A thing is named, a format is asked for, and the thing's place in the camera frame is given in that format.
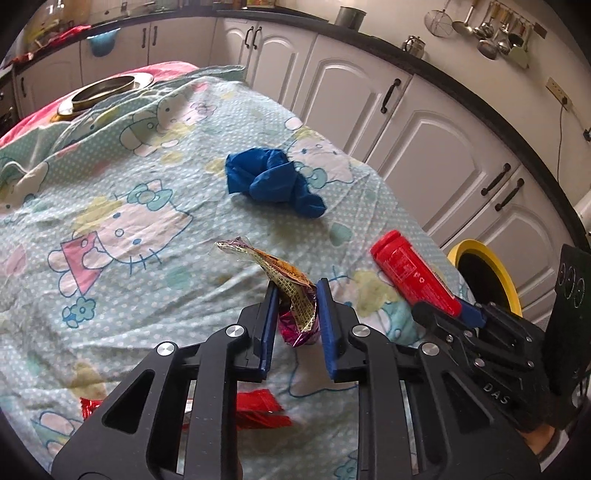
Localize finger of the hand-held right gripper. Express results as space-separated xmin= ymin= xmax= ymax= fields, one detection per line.
xmin=413 ymin=302 xmax=481 ymax=365
xmin=457 ymin=299 xmax=546 ymax=370

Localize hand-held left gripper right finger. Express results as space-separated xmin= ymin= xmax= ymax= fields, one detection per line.
xmin=317 ymin=278 xmax=541 ymax=480

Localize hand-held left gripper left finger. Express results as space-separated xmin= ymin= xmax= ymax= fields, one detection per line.
xmin=51 ymin=282 xmax=281 ymax=480

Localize yellow-rimmed black bin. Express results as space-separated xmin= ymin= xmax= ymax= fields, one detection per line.
xmin=447 ymin=239 xmax=523 ymax=319

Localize colourful snack wrapper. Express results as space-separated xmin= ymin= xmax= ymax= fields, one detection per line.
xmin=215 ymin=236 xmax=324 ymax=348

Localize red cylindrical container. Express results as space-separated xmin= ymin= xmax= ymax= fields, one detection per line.
xmin=369 ymin=230 xmax=463 ymax=318

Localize person's right forearm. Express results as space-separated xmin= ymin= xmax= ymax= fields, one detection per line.
xmin=524 ymin=422 xmax=559 ymax=460

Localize flat red wrapper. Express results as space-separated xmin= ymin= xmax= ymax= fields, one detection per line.
xmin=235 ymin=389 xmax=294 ymax=429

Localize cartoon cat printed blanket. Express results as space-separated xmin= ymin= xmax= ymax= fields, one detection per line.
xmin=0 ymin=65 xmax=476 ymax=480

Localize crumpled blue glove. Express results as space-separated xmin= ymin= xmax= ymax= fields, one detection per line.
xmin=225 ymin=147 xmax=328 ymax=220

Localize small red wrapper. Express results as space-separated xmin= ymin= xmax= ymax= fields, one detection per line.
xmin=79 ymin=397 xmax=106 ymax=420

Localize black kitchen countertop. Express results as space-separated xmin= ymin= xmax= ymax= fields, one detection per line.
xmin=0 ymin=0 xmax=591 ymax=241

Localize white kitchen base cabinets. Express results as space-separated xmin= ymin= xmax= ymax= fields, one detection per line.
xmin=11 ymin=14 xmax=578 ymax=301

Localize row of hanging metal utensils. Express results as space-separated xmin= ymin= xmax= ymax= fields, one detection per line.
xmin=452 ymin=0 xmax=532 ymax=70

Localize glass jar with metal lid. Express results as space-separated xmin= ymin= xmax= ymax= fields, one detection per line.
xmin=402 ymin=34 xmax=426 ymax=58

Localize round metal basin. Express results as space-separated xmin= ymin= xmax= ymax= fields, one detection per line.
xmin=56 ymin=71 xmax=155 ymax=117

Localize metal cup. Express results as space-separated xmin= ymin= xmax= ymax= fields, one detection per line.
xmin=335 ymin=6 xmax=366 ymax=29

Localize pink blanket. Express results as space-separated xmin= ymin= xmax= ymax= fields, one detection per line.
xmin=0 ymin=60 xmax=199 ymax=148

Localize red cloth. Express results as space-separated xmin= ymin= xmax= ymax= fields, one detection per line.
xmin=11 ymin=24 xmax=93 ymax=63

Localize thin dark power cable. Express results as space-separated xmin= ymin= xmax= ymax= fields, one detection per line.
xmin=556 ymin=104 xmax=568 ymax=181

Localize wall power outlet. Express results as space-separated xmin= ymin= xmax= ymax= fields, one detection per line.
xmin=546 ymin=76 xmax=573 ymax=112

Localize wall utensil rail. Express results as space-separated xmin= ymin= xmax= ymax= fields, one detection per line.
xmin=480 ymin=0 xmax=548 ymax=38

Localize hanging wire strainer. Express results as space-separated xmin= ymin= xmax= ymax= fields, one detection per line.
xmin=424 ymin=0 xmax=455 ymax=37

